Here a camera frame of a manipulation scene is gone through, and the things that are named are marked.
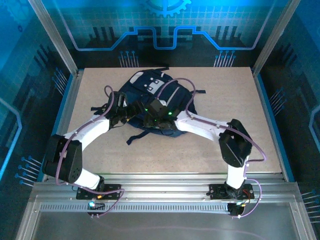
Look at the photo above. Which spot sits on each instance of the navy blue backpack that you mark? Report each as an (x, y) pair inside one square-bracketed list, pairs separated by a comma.
[(140, 87)]

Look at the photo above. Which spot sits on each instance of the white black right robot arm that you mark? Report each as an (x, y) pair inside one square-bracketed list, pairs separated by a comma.
[(200, 125)]

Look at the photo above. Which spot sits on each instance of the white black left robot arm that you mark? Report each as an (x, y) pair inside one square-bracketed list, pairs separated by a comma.
[(87, 130)]

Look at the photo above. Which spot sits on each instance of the blue table side strip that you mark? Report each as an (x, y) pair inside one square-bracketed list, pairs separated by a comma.
[(60, 112)]

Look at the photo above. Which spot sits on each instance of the black controller box with LED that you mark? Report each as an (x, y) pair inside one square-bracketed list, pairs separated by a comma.
[(98, 206), (233, 210)]

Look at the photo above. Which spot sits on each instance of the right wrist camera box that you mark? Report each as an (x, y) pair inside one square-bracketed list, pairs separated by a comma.
[(163, 102)]

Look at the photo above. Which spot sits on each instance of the aluminium table side rail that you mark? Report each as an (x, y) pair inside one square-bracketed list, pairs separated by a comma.
[(267, 112), (68, 112)]

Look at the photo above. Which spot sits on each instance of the aluminium front rail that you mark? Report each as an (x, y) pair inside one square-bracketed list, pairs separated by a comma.
[(162, 185)]

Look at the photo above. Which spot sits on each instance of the aluminium frame post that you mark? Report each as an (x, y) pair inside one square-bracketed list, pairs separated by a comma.
[(273, 37), (56, 37)]

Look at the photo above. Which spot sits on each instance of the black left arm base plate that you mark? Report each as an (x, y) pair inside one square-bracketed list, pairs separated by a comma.
[(82, 193)]

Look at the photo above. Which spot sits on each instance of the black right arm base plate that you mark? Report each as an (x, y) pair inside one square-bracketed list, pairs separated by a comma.
[(216, 191)]

